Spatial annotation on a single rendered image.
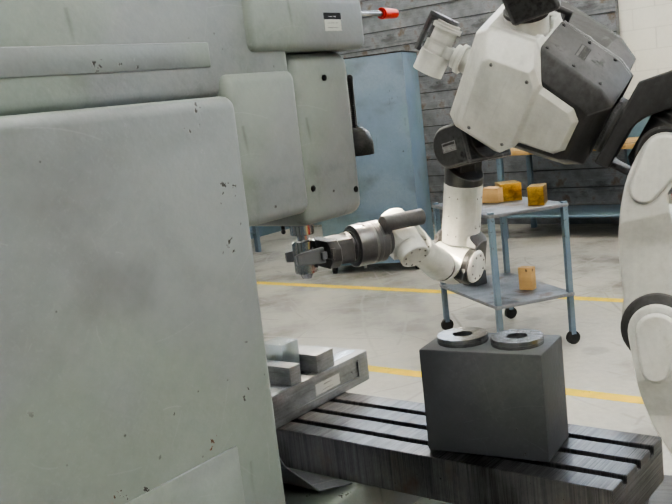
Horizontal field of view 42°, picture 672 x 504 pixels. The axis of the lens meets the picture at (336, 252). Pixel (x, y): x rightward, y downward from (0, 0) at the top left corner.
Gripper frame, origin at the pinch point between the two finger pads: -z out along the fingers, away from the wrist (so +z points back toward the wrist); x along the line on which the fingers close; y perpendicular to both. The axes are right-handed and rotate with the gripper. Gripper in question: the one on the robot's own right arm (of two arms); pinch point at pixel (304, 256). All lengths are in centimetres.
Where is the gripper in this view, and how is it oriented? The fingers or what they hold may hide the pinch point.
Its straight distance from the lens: 178.9
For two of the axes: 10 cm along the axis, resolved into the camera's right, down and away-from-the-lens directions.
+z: 8.8, -1.9, 4.3
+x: 4.5, 1.0, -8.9
